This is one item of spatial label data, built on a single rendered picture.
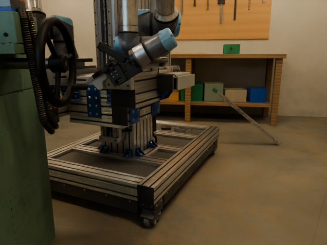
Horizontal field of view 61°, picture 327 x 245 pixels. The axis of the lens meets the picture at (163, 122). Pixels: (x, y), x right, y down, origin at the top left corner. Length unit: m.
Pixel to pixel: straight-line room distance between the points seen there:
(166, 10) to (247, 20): 2.85
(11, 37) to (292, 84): 3.76
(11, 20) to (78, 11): 3.67
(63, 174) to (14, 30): 0.93
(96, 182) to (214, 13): 3.11
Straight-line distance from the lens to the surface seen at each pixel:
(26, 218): 1.22
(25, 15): 0.98
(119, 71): 1.00
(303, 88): 4.30
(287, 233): 1.56
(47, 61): 0.99
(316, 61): 4.31
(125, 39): 1.10
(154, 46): 0.99
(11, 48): 0.94
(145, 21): 1.40
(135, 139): 1.72
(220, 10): 4.10
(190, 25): 4.11
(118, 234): 1.46
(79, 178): 1.60
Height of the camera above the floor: 0.84
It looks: 14 degrees down
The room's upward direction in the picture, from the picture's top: straight up
